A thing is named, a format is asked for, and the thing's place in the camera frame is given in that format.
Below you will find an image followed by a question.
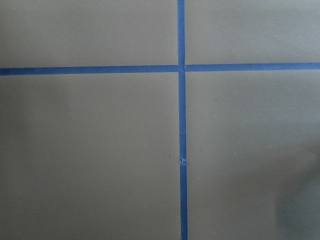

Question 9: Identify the brown paper table cover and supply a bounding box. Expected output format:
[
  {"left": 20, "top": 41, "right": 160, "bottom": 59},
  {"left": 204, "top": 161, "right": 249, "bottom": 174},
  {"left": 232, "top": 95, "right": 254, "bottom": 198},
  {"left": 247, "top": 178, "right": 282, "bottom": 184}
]
[{"left": 0, "top": 0, "right": 320, "bottom": 240}]

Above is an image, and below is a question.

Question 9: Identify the long vertical blue tape strip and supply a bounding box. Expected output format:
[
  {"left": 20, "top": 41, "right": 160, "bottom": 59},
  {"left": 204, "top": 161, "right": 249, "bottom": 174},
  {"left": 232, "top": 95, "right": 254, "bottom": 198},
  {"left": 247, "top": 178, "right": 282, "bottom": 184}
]
[{"left": 177, "top": 0, "right": 188, "bottom": 240}]

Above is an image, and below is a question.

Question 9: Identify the horizontal blue tape strip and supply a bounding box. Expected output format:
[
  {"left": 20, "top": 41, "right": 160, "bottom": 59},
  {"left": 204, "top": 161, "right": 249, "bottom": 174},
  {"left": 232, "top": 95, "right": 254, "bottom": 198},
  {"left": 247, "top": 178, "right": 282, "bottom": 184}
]
[{"left": 0, "top": 62, "right": 320, "bottom": 76}]

